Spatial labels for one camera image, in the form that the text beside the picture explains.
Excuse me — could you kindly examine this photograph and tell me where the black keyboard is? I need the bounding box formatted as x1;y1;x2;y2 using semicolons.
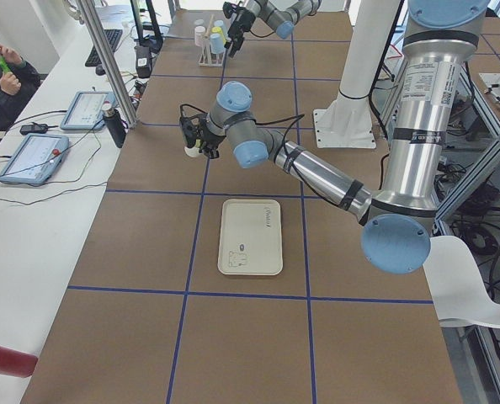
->
83;28;125;68

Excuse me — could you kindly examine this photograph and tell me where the yellow plastic cup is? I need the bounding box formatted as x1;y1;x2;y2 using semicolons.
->
211;26;225;37

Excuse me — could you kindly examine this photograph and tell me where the black power adapter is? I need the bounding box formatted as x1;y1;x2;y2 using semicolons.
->
19;123;50;136

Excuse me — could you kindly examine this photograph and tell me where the near blue teach pendant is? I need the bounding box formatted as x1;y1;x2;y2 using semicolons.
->
0;133;71;186

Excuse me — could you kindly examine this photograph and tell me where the green plastic tool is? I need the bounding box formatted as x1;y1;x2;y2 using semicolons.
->
0;56;12;73

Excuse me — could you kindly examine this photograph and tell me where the white chair at right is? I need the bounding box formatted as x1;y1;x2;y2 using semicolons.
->
423;236;500;329

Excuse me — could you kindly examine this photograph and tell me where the cream plastic tray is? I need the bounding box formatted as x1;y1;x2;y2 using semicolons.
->
217;199;283;276

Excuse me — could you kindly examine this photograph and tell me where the pale green plastic cup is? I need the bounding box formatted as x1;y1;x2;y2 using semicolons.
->
184;146;201;158

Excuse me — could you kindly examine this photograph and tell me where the person in black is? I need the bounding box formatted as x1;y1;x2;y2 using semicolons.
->
0;44;41;131

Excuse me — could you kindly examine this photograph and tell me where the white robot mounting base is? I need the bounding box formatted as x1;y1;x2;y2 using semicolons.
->
313;0;402;149

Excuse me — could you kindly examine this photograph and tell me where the blue teach pendant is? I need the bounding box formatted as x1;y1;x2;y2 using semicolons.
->
0;133;71;186
60;91;116;130

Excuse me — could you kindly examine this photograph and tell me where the red bottle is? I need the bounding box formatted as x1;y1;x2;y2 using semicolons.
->
0;346;38;378

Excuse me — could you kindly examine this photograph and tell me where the white wire cup rack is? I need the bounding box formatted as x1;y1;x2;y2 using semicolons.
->
198;14;226;67

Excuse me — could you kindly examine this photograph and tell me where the aluminium frame post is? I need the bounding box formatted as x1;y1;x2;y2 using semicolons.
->
77;0;137;129

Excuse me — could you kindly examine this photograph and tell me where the black water bottle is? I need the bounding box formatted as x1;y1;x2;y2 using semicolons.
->
101;101;126;148

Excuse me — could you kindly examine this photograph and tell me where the far blue teach pendant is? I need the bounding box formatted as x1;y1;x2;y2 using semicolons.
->
60;91;116;130

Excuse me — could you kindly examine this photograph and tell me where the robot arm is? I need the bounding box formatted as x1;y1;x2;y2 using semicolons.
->
179;1;487;274
222;0;322;58

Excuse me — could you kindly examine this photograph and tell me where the pink plastic cup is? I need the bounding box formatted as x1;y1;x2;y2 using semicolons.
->
194;25;206;48

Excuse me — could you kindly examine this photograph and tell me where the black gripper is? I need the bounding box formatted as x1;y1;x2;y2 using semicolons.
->
179;113;225;159
223;2;254;57

